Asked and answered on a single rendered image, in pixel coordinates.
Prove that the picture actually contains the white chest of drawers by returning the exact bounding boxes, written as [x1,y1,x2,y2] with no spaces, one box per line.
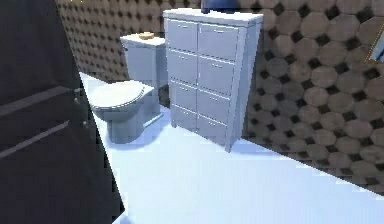
[162,7,264,154]

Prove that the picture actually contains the white toilet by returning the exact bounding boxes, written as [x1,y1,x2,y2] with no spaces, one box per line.
[87,32,168,145]

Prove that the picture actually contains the tan soap bar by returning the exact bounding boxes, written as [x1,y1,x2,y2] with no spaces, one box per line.
[138,31,156,41]

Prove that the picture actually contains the dark blue object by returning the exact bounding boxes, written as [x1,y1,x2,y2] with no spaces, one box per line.
[200,0,238,15]

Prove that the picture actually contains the black room door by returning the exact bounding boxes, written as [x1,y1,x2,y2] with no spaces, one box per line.
[0,0,126,224]

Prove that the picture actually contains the gold framed mirror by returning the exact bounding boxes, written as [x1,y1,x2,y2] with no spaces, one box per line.
[365,20,384,64]

